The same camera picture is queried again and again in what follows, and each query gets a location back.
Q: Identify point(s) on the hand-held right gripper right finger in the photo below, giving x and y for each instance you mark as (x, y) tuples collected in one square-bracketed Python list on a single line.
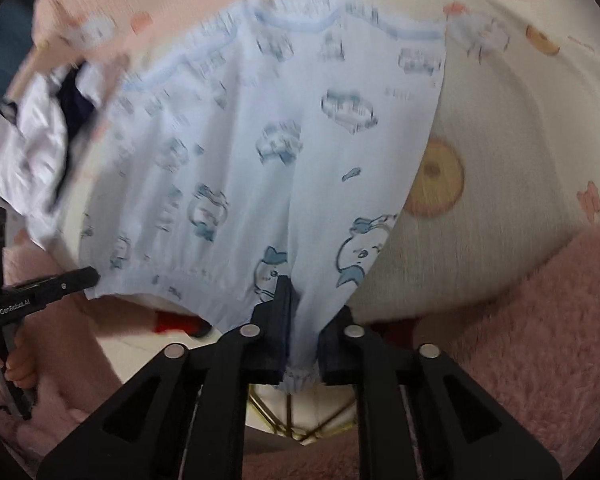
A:
[(337, 350)]

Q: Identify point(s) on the white and navy garment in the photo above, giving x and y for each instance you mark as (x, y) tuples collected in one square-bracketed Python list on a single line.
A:
[(35, 130)]

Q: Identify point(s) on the pink and cream printed blanket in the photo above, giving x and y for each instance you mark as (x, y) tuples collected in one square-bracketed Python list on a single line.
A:
[(505, 135)]

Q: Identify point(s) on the person's left hand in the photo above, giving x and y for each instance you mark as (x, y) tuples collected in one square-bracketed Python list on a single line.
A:
[(21, 366)]

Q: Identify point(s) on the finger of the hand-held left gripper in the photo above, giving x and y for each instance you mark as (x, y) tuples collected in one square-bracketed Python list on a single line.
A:
[(75, 282)]

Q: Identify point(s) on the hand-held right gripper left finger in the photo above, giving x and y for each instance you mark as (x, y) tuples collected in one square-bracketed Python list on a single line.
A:
[(275, 320)]

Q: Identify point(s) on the light blue printed pants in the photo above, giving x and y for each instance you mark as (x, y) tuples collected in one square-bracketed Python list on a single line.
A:
[(260, 170)]

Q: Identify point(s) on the red object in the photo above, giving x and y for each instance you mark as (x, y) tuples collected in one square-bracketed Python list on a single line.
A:
[(172, 324)]

